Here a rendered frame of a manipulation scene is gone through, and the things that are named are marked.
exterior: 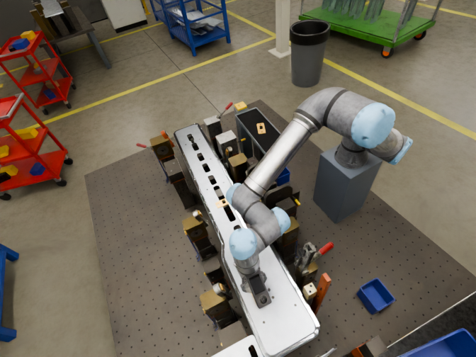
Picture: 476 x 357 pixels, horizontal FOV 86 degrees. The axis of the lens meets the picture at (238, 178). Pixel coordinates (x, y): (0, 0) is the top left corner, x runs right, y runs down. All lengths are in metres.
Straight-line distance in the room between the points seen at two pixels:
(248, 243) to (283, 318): 0.44
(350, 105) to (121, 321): 1.38
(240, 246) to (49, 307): 2.23
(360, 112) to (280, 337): 0.77
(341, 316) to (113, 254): 1.26
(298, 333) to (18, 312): 2.37
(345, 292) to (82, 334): 1.90
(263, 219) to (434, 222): 2.10
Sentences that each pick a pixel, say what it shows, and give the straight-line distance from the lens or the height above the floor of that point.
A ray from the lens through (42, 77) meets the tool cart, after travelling 4.84.
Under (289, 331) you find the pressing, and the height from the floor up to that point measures 1.00.
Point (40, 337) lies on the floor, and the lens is 2.70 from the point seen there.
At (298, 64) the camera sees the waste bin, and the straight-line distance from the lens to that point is 3.81.
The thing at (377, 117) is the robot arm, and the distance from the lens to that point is 0.74.
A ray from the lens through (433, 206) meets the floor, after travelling 2.79.
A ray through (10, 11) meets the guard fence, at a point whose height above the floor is 0.77.
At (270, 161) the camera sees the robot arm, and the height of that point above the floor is 1.47.
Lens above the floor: 2.03
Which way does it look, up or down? 49 degrees down
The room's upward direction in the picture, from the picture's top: 11 degrees counter-clockwise
